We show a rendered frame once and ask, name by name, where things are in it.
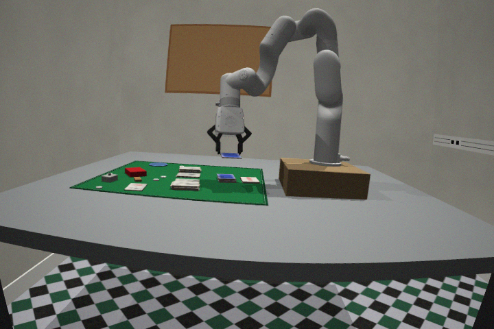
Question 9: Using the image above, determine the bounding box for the blue round disc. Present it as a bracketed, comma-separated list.
[149, 162, 167, 167]

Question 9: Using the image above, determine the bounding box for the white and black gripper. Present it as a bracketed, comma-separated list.
[207, 104, 252, 155]

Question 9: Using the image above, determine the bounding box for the red rectangular block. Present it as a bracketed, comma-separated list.
[125, 167, 147, 178]

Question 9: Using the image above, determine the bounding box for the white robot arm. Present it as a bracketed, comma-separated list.
[215, 8, 350, 167]

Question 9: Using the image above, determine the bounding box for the blue card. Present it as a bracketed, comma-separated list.
[217, 174, 236, 180]
[220, 152, 242, 159]

